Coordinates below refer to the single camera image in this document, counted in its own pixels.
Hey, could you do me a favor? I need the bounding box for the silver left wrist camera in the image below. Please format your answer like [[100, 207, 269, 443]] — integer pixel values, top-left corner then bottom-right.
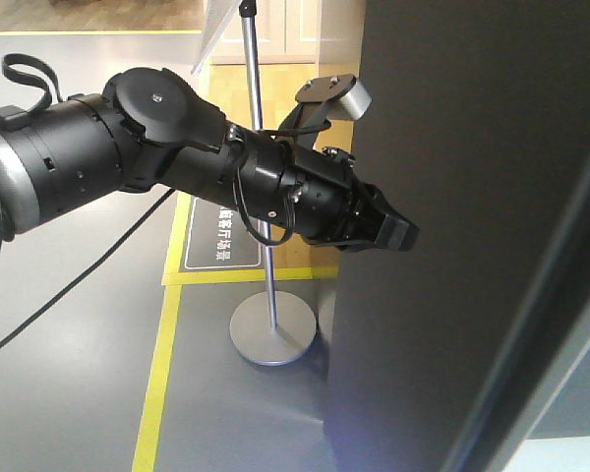
[[295, 74, 372, 121]]

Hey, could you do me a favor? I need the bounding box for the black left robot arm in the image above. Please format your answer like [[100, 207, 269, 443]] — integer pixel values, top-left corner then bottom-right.
[[0, 68, 418, 252]]

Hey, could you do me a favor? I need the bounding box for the dark floor label sticker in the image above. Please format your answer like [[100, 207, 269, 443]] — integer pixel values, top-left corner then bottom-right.
[[181, 198, 262, 271]]

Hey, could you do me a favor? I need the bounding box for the white double door wardrobe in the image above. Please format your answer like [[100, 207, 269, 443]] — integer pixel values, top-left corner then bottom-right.
[[203, 0, 321, 64]]

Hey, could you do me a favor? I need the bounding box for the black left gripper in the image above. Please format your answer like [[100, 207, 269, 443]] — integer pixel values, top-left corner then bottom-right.
[[292, 146, 419, 252]]

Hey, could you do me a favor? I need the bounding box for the fridge door white interior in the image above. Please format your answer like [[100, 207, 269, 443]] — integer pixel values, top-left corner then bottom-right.
[[324, 1, 590, 471]]

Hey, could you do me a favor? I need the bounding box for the sign stand with board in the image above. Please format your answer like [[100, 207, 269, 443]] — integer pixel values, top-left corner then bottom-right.
[[190, 0, 319, 367]]

